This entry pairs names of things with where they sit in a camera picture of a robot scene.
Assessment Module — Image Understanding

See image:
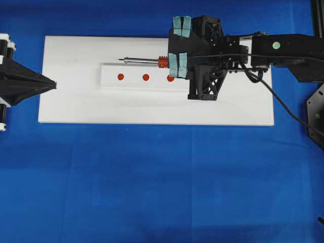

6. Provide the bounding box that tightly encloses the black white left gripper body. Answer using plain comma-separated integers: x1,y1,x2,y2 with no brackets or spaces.
0,32,16,132

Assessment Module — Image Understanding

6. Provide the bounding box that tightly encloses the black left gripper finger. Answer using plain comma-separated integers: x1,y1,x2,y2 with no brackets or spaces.
1,57,56,85
1,83,56,106

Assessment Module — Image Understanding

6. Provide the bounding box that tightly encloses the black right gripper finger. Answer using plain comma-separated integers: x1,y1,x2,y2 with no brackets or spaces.
168,16,202,55
168,53,194,79

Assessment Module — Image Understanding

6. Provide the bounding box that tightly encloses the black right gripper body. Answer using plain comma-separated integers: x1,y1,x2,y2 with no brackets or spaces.
187,16,249,101

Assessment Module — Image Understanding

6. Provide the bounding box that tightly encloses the red handled soldering iron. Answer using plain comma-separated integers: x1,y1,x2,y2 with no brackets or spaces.
118,56,169,68

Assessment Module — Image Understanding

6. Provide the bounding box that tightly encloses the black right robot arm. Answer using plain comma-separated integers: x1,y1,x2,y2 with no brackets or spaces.
158,16,323,101

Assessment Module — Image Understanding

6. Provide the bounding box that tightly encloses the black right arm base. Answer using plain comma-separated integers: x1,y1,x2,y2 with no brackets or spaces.
306,85,323,149

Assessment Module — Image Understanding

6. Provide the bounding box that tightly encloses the small white raised plate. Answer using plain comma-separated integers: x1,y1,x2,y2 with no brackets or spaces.
100,63,189,93

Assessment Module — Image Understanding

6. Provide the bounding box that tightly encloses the large white base board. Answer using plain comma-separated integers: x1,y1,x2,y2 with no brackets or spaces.
38,36,274,126

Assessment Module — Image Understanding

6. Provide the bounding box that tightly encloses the blue table cloth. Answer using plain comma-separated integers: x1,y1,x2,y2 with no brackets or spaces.
1,1,323,242

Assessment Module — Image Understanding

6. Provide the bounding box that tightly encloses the black object at edge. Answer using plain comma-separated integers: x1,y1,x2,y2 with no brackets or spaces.
317,216,324,225

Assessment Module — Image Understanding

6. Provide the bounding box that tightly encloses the black aluminium frame post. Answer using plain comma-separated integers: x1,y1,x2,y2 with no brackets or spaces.
310,0,324,38

